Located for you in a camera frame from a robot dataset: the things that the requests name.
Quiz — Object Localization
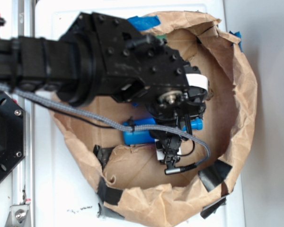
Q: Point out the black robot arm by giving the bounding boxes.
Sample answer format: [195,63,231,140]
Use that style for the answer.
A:
[0,13,210,173]

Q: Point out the green foam ball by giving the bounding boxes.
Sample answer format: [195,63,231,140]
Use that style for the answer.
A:
[156,34,167,41]

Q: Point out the white tray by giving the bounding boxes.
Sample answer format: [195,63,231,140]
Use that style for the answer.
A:
[34,3,246,227]

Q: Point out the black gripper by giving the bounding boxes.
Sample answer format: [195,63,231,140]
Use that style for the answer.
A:
[145,65,209,166]

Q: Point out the brown rock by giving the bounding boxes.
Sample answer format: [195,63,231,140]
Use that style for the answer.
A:
[206,82,214,101]

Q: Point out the blue plastic bottle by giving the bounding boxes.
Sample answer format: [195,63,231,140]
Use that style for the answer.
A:
[123,118,203,145]

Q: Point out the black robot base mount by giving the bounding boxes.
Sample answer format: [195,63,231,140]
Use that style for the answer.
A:
[0,92,25,183]

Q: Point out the grey braided cable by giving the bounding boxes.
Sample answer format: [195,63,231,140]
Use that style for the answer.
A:
[0,83,212,175]

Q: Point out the brown paper bag bin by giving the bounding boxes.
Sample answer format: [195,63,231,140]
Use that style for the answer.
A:
[52,11,257,227]

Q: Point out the aluminium rail frame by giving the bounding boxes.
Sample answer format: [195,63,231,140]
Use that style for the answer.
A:
[12,0,36,227]

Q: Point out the metal corner bracket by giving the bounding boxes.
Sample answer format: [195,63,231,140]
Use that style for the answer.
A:
[5,204,31,227]

